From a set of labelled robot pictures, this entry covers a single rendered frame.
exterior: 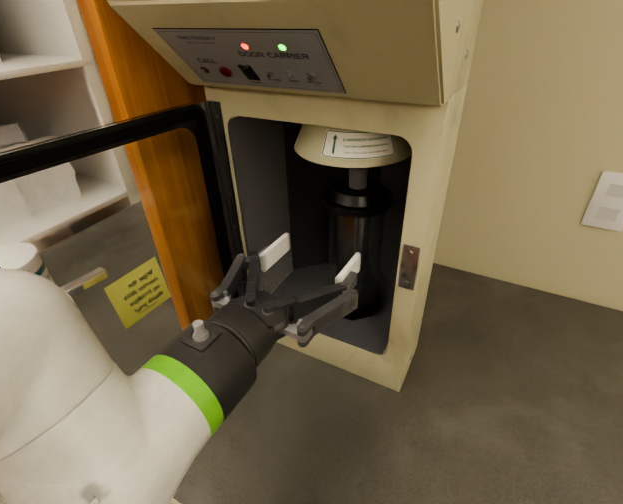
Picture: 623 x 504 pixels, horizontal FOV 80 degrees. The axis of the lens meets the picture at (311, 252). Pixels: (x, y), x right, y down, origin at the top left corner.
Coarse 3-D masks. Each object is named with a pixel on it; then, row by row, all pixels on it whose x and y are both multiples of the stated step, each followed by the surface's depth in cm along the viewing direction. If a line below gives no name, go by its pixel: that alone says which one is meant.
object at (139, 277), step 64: (0, 192) 35; (64, 192) 39; (128, 192) 45; (192, 192) 53; (0, 256) 36; (64, 256) 41; (128, 256) 48; (192, 256) 56; (128, 320) 51; (192, 320) 61
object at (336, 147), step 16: (304, 128) 52; (320, 128) 49; (336, 128) 48; (304, 144) 51; (320, 144) 49; (336, 144) 48; (352, 144) 47; (368, 144) 47; (384, 144) 48; (400, 144) 49; (320, 160) 49; (336, 160) 48; (352, 160) 48; (368, 160) 48; (384, 160) 48; (400, 160) 49
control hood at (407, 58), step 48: (144, 0) 35; (192, 0) 32; (240, 0) 30; (288, 0) 29; (336, 0) 27; (384, 0) 26; (432, 0) 24; (336, 48) 32; (384, 48) 30; (432, 48) 29; (336, 96) 40; (384, 96) 37; (432, 96) 34
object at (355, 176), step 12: (360, 168) 56; (348, 180) 60; (360, 180) 56; (372, 180) 59; (336, 192) 57; (348, 192) 56; (360, 192) 56; (372, 192) 56; (384, 192) 57; (348, 204) 55; (360, 204) 55; (372, 204) 55
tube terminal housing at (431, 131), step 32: (480, 0) 39; (224, 96) 50; (256, 96) 47; (288, 96) 45; (320, 96) 43; (352, 128) 43; (384, 128) 42; (416, 128) 40; (448, 128) 41; (416, 160) 42; (448, 160) 47; (416, 192) 44; (416, 224) 46; (416, 288) 51; (416, 320) 60; (320, 352) 68; (352, 352) 64; (384, 352) 61; (384, 384) 64
